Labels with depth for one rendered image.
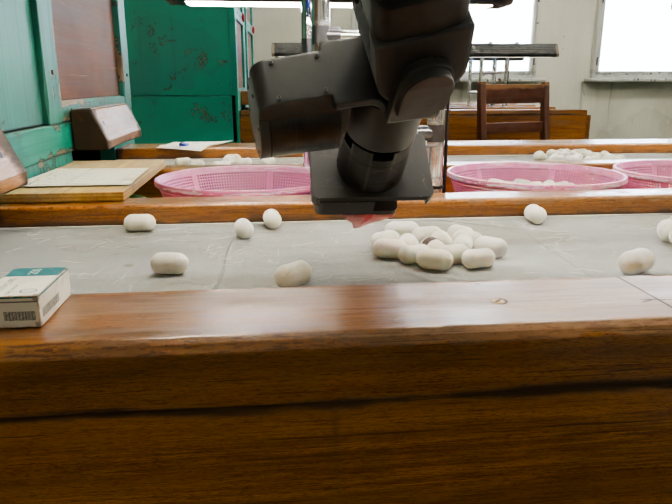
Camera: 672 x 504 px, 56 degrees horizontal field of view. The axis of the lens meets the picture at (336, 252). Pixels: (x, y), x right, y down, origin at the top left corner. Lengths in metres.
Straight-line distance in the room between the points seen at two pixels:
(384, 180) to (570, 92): 5.65
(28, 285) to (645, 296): 0.40
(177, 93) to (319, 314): 2.97
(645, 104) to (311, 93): 6.07
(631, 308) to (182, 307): 0.29
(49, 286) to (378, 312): 0.20
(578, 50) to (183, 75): 3.83
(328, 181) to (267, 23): 5.16
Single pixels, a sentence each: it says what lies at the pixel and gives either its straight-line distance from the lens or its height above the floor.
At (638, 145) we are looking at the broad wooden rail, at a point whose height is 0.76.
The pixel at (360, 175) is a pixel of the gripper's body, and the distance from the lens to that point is 0.51.
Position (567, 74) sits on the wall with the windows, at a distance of 6.12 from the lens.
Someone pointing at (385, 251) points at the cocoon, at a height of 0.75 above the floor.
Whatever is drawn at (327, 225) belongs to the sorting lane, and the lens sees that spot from 0.76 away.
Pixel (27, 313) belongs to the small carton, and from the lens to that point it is 0.41.
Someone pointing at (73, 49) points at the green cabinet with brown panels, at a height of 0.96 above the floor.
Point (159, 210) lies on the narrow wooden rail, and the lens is 0.78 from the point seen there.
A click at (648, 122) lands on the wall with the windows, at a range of 6.48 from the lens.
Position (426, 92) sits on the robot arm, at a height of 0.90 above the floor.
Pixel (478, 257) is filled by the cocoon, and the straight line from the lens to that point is 0.58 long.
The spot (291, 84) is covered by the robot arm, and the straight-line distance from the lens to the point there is 0.43.
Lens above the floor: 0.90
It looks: 15 degrees down
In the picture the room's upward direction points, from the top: straight up
